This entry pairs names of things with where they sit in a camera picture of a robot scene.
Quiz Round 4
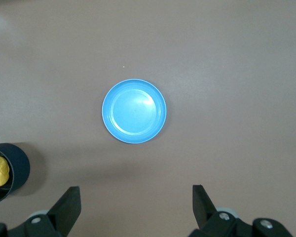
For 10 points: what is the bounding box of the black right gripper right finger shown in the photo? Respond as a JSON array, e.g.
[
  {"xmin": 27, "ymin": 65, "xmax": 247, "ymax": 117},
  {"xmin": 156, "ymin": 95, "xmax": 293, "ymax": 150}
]
[{"xmin": 189, "ymin": 185, "xmax": 254, "ymax": 237}]

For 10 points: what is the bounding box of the blue round plate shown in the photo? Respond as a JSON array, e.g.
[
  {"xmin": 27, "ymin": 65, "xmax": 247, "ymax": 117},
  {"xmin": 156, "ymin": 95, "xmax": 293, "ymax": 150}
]
[{"xmin": 101, "ymin": 79, "xmax": 167, "ymax": 144}]

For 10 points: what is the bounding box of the black pot with blue handle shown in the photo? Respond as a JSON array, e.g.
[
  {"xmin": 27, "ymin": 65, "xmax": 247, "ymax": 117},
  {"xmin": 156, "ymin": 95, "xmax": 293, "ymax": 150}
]
[{"xmin": 0, "ymin": 142, "xmax": 31, "ymax": 206}]

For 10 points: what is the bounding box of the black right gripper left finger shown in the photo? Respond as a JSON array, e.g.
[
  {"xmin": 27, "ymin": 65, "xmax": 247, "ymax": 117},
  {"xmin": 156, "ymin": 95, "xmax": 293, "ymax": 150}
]
[{"xmin": 17, "ymin": 186, "xmax": 82, "ymax": 237}]

